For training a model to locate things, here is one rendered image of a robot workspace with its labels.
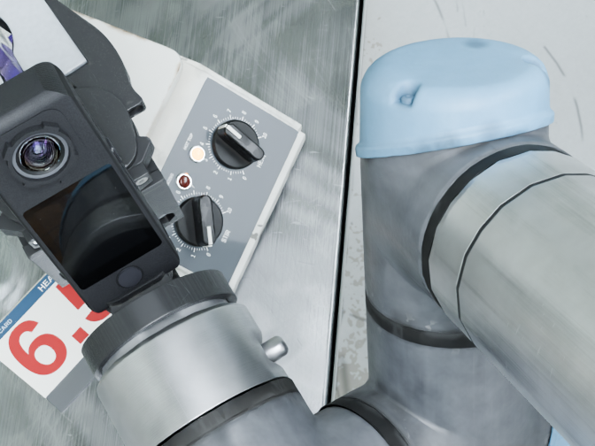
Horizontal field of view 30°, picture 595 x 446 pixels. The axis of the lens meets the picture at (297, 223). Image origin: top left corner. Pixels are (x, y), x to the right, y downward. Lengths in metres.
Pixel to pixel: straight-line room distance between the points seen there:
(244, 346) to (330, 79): 0.35
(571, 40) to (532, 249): 0.46
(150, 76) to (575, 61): 0.30
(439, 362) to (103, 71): 0.20
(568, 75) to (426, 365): 0.38
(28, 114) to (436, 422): 0.21
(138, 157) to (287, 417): 0.13
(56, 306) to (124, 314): 0.27
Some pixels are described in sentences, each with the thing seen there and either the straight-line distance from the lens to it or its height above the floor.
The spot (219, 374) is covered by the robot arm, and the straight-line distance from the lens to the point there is 0.45.
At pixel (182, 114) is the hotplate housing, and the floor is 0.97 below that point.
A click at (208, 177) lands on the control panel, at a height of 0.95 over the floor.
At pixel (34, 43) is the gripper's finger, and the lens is 0.53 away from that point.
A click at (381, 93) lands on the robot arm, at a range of 0.42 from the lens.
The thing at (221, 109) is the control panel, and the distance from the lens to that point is 0.72.
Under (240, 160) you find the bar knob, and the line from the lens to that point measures 0.72.
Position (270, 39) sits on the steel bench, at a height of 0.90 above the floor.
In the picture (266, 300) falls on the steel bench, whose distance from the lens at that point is 0.74.
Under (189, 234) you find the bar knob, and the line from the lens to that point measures 0.70.
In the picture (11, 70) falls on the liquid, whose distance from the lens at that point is 0.68.
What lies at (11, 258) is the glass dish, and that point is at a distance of 0.76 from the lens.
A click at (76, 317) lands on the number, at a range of 0.74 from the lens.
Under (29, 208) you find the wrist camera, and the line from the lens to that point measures 0.45.
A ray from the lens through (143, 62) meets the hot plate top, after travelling 0.71.
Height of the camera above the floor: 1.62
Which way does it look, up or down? 74 degrees down
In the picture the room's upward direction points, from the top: 10 degrees counter-clockwise
